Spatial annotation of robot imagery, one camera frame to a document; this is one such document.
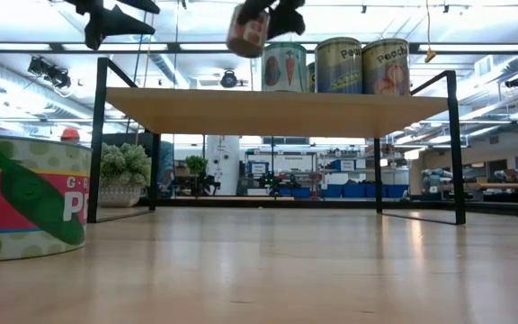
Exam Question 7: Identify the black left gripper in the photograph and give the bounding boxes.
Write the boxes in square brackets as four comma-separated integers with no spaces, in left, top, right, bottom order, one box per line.
[63,0,161,50]

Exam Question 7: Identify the tomato print can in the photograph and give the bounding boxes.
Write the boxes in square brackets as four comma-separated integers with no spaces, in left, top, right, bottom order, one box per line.
[225,4,271,59]

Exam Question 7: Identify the vegetable print can teal rim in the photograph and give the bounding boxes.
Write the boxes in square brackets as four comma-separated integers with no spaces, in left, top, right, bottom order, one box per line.
[261,41,308,94]

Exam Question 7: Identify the tall tin can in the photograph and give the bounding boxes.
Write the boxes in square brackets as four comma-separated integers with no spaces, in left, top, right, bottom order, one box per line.
[306,61,317,94]

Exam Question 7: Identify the tall blue peas can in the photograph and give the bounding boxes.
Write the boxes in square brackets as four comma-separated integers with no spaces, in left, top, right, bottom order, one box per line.
[314,36,364,95]

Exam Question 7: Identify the tall peach print can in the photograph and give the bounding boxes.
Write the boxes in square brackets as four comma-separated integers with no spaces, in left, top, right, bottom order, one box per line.
[361,37,412,97]

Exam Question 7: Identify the short green peas can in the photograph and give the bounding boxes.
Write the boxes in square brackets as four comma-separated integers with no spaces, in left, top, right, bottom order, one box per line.
[0,133,93,264]

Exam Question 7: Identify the dark round hanging device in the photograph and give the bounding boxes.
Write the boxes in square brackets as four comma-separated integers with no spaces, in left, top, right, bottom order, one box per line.
[220,67,238,89]

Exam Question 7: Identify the black track spotlights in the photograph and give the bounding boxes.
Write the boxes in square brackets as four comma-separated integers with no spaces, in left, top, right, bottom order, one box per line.
[27,56,72,90]

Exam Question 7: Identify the orange hard hat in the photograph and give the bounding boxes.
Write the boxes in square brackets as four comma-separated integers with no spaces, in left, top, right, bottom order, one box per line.
[59,127,82,143]

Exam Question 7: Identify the artificial green plant in pot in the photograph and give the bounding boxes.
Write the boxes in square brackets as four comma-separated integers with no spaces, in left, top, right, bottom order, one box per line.
[99,141,153,209]

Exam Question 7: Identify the blue storage bin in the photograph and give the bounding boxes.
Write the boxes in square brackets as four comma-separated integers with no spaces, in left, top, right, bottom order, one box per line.
[385,183,411,200]
[365,183,387,200]
[278,186,312,200]
[343,183,367,200]
[329,158,355,173]
[320,183,344,200]

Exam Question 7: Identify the white round column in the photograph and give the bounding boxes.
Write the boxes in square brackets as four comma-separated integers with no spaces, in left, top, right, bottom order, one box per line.
[204,134,241,197]

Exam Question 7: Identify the small background potted plant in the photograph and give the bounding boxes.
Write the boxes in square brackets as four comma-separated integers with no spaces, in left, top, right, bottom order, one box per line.
[184,155,209,177]

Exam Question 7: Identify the wooden background table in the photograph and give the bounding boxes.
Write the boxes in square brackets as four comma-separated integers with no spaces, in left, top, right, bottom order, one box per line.
[478,182,518,203]

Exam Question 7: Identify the thin hanging cable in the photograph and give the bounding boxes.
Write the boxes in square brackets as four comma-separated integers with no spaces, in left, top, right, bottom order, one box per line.
[132,36,150,87]

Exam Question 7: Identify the black horizontal rail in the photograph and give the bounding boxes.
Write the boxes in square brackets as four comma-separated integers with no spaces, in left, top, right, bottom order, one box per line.
[0,40,518,55]

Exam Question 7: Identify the wooden shelf black metal frame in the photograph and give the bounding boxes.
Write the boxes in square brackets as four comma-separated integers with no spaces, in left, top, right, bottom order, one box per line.
[86,56,467,226]

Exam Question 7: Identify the black aluminium table frame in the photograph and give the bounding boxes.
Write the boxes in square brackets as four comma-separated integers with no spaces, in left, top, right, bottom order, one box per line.
[137,196,518,221]

